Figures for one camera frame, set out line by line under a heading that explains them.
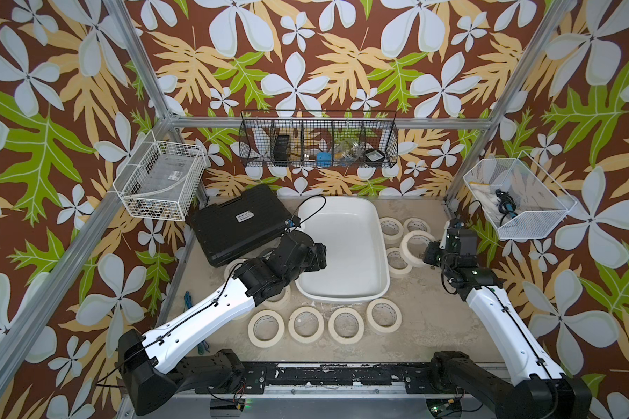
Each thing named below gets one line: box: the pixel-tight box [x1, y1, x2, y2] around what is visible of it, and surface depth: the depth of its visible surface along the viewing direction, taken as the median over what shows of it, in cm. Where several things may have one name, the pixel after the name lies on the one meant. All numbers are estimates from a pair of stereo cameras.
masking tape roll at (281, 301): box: [262, 283, 295, 311], surface depth 88 cm
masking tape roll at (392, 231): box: [379, 217, 404, 248], surface depth 110 cm
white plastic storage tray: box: [294, 195, 391, 302], surface depth 100 cm
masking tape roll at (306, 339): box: [288, 305, 325, 344], surface depth 82 cm
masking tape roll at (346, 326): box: [328, 307, 365, 345], surface depth 84 cm
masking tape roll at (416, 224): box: [402, 217, 431, 234], surface depth 110 cm
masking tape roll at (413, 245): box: [399, 230, 436, 268], surface depth 83 cm
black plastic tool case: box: [192, 184, 302, 268], surface depth 106 cm
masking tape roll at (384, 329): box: [366, 297, 403, 334], surface depth 84 cm
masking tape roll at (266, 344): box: [248, 309, 285, 349], surface depth 82 cm
